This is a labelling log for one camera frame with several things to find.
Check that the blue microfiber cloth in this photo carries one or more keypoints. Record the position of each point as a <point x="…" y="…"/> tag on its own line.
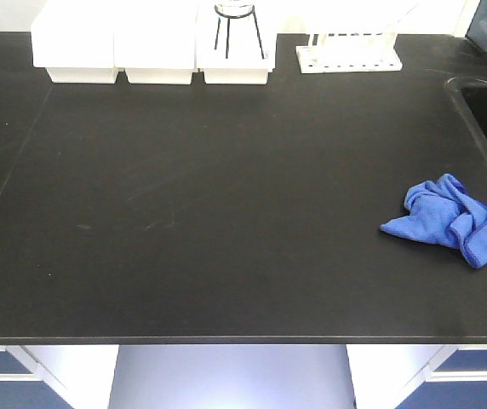
<point x="442" y="212"/>

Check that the white test tube rack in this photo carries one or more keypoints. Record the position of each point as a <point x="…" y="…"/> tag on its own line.
<point x="353" y="36"/>

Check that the right white storage box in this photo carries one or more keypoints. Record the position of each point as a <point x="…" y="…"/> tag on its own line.
<point x="245" y="65"/>

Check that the white storage box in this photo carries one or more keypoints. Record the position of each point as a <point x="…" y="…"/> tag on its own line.
<point x="155" y="41"/>
<point x="74" y="42"/>
<point x="245" y="65"/>

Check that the middle white storage box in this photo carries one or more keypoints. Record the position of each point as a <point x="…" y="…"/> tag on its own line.
<point x="155" y="41"/>

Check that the left white storage box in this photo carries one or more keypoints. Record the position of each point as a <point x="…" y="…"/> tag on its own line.
<point x="74" y="42"/>

